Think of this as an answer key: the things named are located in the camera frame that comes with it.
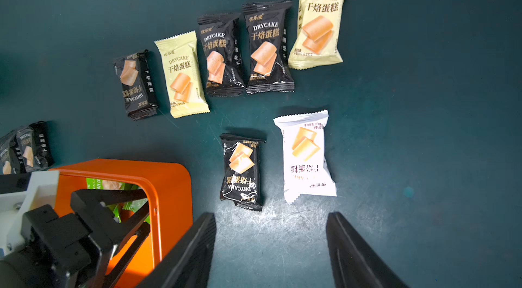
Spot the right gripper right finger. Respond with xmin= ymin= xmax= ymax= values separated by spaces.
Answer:
xmin=326 ymin=212 xmax=407 ymax=287

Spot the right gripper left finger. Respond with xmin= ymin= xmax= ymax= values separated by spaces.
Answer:
xmin=138 ymin=213 xmax=216 ymax=288

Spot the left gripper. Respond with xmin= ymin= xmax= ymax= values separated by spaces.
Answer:
xmin=1 ymin=189 xmax=150 ymax=287

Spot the green cookie packet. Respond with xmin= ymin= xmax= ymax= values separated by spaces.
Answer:
xmin=86 ymin=178 xmax=134 ymax=191
xmin=107 ymin=199 xmax=148 ymax=223

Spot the orange storage box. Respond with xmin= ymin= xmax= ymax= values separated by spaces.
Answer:
xmin=54 ymin=159 xmax=193 ymax=287

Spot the white packet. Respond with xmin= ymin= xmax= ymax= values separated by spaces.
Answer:
xmin=274 ymin=109 xmax=337 ymax=204

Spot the black cookie packet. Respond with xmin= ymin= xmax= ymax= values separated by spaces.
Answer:
xmin=16 ymin=121 xmax=54 ymax=173
xmin=242 ymin=0 xmax=295 ymax=95
xmin=197 ymin=13 xmax=246 ymax=97
xmin=1 ymin=131 xmax=22 ymax=175

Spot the cream cookie packet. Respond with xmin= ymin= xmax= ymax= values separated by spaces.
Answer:
xmin=288 ymin=0 xmax=345 ymax=70
xmin=154 ymin=31 xmax=210 ymax=118

